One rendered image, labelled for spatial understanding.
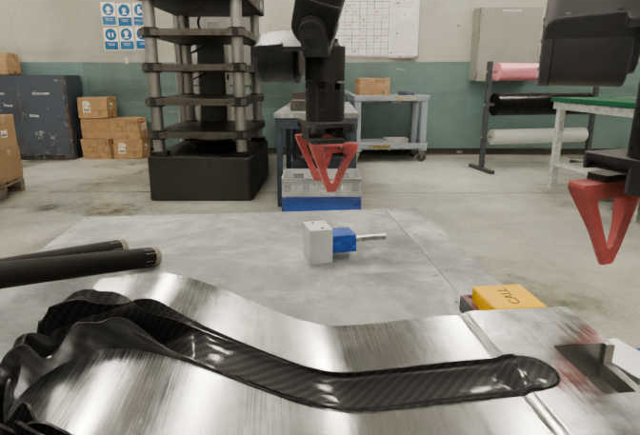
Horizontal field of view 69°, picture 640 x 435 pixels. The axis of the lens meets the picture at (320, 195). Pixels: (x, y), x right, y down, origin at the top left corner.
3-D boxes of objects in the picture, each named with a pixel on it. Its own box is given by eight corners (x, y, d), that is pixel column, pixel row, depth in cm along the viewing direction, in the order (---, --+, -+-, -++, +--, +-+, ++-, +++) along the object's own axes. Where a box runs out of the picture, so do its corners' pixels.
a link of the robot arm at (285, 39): (322, 20, 57) (334, -13, 62) (234, 22, 59) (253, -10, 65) (333, 100, 66) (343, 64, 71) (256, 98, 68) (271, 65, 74)
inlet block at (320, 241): (378, 246, 79) (379, 215, 78) (390, 256, 74) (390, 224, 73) (303, 253, 76) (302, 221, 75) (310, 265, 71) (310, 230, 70)
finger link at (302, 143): (304, 188, 70) (303, 125, 67) (294, 178, 76) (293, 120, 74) (348, 186, 71) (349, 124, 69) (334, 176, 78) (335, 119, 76)
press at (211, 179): (271, 168, 571) (268, -13, 521) (252, 201, 421) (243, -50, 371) (195, 168, 572) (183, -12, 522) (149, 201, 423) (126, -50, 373)
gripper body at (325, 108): (310, 137, 64) (310, 82, 62) (296, 128, 73) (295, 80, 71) (356, 136, 65) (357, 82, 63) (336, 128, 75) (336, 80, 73)
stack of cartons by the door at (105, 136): (152, 155, 672) (147, 96, 652) (144, 159, 640) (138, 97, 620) (93, 155, 673) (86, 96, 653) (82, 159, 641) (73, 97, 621)
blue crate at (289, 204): (357, 210, 392) (358, 185, 387) (361, 225, 352) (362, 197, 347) (285, 209, 393) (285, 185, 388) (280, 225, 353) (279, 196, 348)
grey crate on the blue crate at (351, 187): (358, 186, 387) (358, 168, 383) (362, 198, 347) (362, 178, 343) (285, 186, 388) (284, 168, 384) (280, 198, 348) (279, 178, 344)
